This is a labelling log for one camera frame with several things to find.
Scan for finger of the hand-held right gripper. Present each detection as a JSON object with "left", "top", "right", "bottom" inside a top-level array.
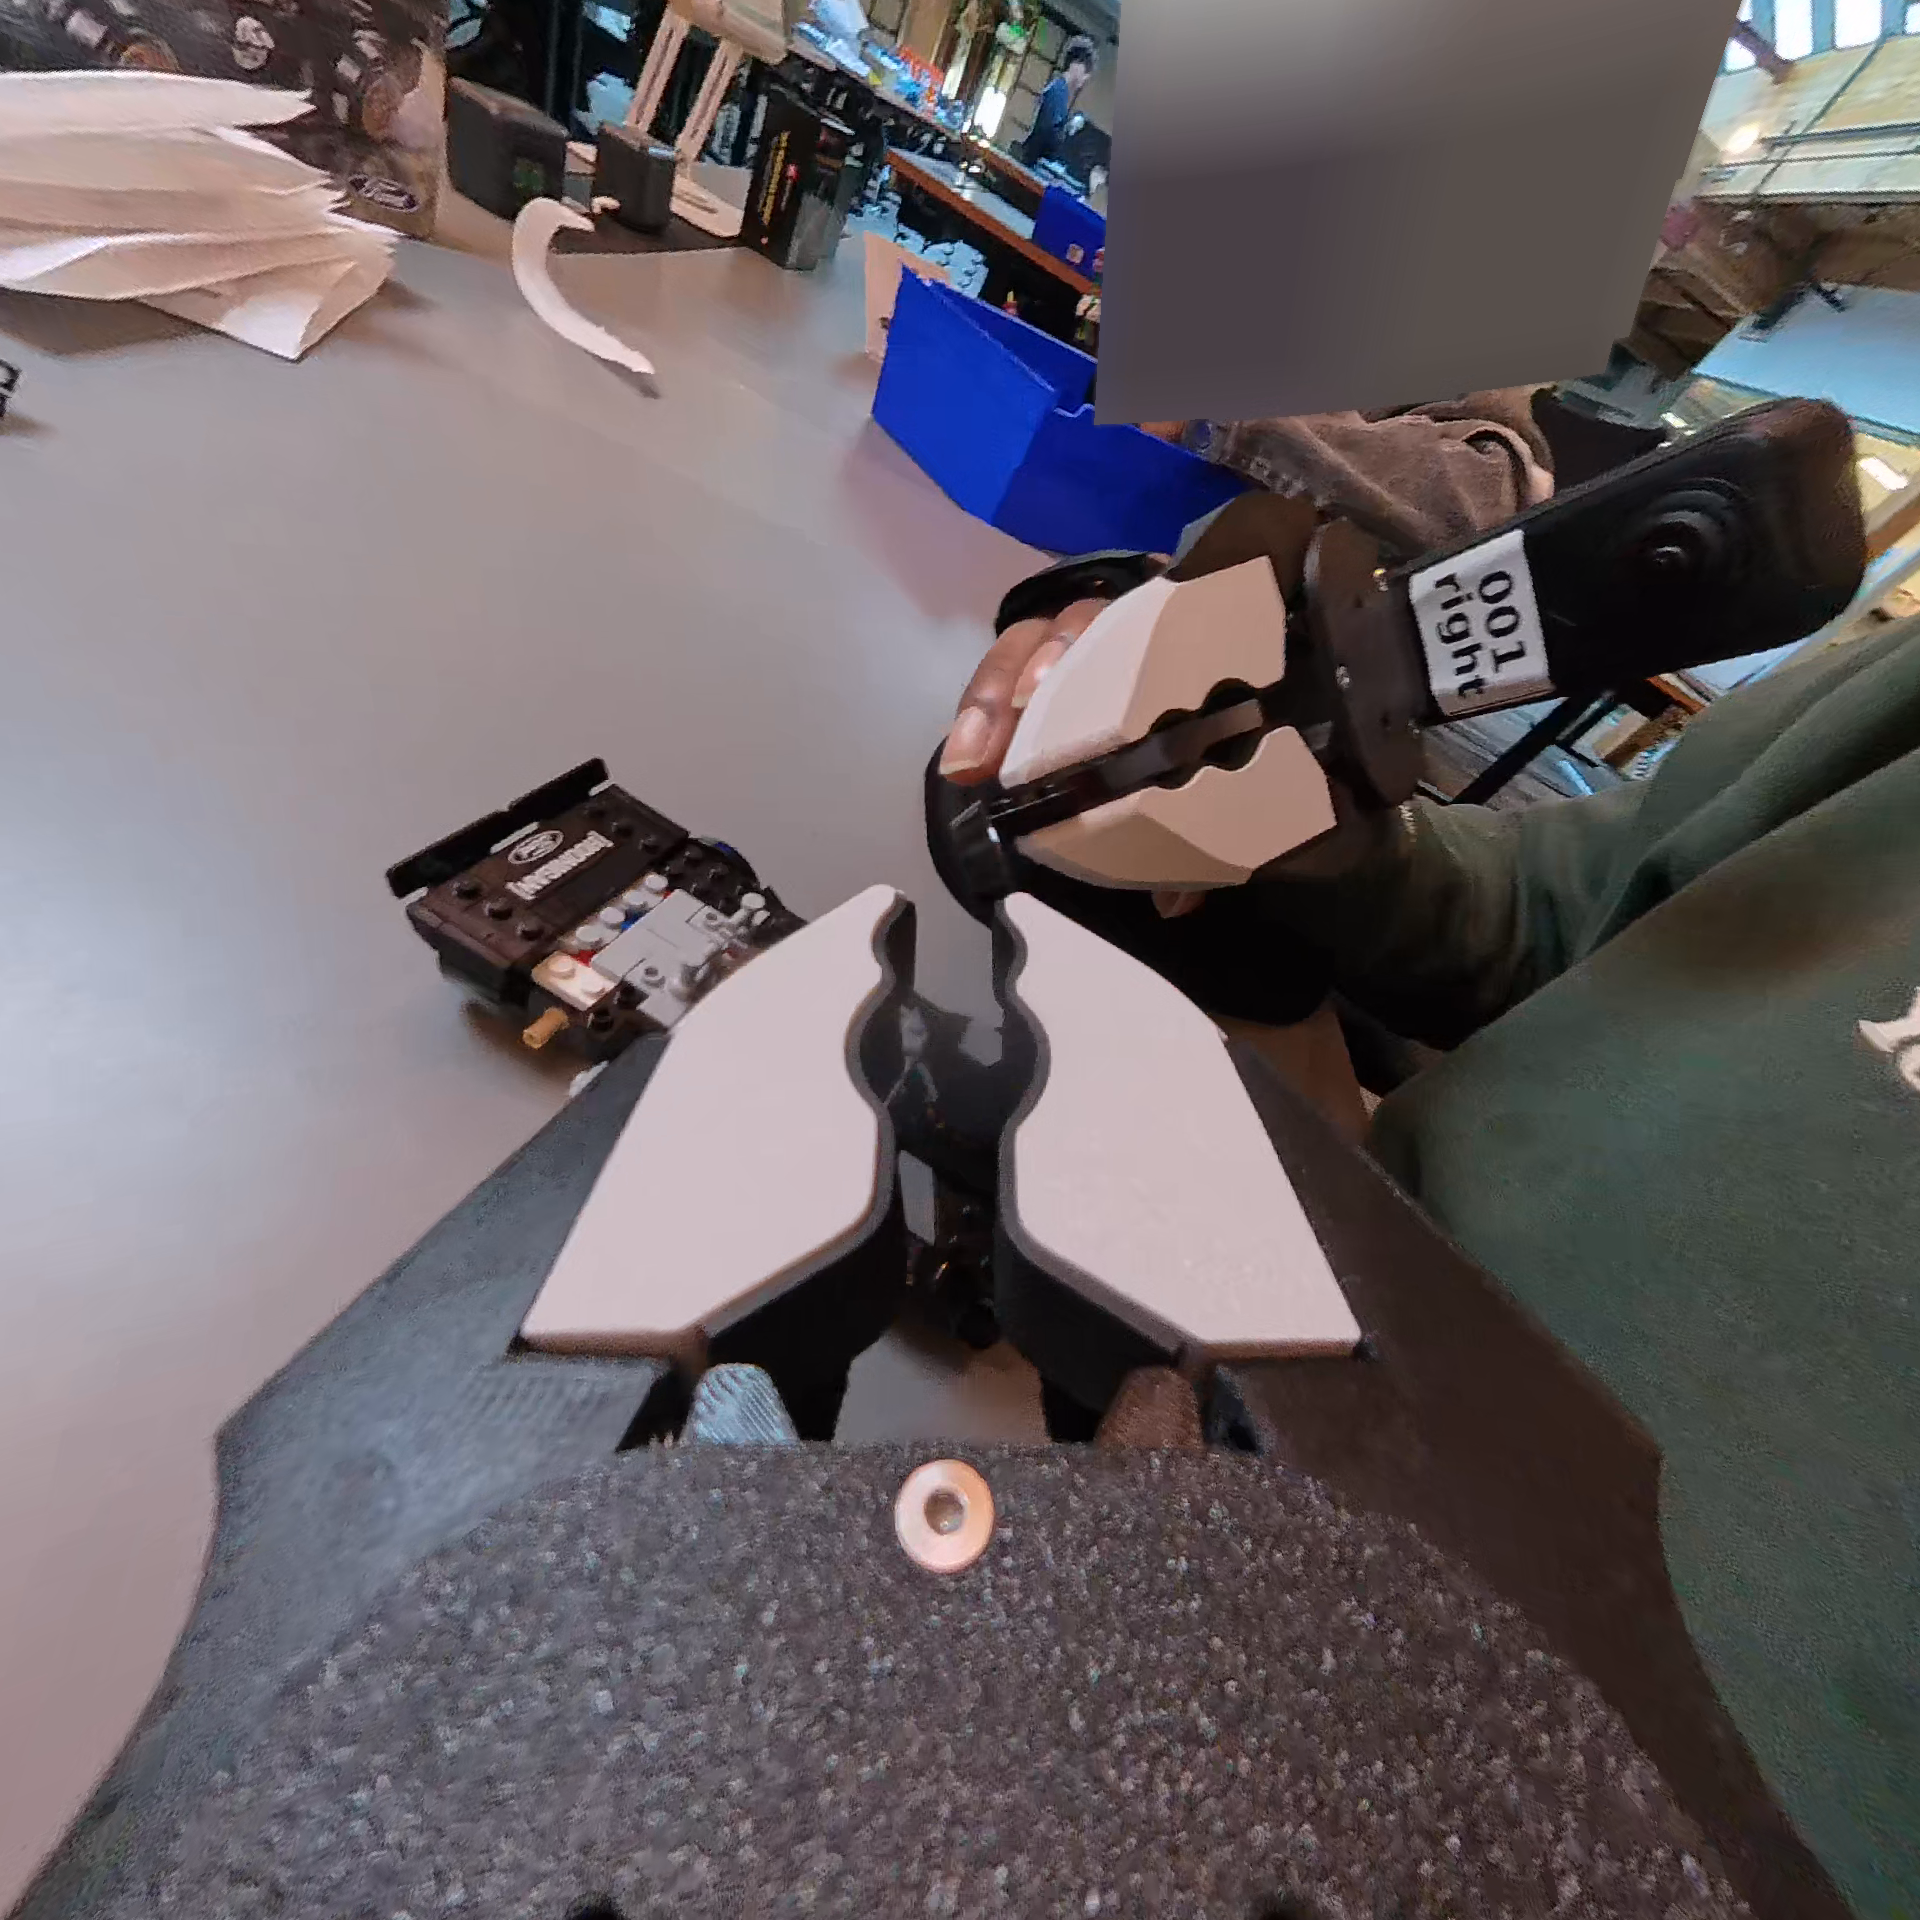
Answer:
[
  {"left": 1005, "top": 728, "right": 1344, "bottom": 897},
  {"left": 999, "top": 556, "right": 1299, "bottom": 790}
]

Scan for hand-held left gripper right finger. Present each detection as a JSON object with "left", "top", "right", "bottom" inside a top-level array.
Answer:
[{"left": 997, "top": 891, "right": 1367, "bottom": 1376}]

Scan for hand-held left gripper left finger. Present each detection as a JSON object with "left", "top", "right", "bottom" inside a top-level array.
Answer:
[{"left": 518, "top": 888, "right": 912, "bottom": 1368}]

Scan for black lego car model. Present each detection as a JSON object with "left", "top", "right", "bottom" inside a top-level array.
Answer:
[{"left": 383, "top": 758, "right": 1008, "bottom": 1353}]

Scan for lego set box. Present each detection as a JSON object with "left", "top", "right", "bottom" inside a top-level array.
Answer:
[{"left": 0, "top": 0, "right": 452, "bottom": 236}]

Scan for person's right hand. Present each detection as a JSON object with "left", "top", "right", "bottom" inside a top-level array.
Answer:
[{"left": 940, "top": 595, "right": 1127, "bottom": 790}]

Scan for black mesh pad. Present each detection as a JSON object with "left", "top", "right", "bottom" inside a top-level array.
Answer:
[{"left": 921, "top": 745, "right": 1412, "bottom": 1097}]

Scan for small blue plastic bin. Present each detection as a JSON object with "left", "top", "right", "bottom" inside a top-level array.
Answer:
[{"left": 1030, "top": 188, "right": 1113, "bottom": 281}]

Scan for person's green sweatshirt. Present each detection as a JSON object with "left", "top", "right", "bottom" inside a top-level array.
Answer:
[{"left": 1367, "top": 753, "right": 1920, "bottom": 1920}]

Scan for white curved stand foot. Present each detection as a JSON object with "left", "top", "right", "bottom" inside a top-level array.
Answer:
[{"left": 504, "top": 193, "right": 657, "bottom": 387}]

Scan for white paper bags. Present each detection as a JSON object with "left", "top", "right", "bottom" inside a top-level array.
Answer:
[{"left": 0, "top": 66, "right": 405, "bottom": 366}]

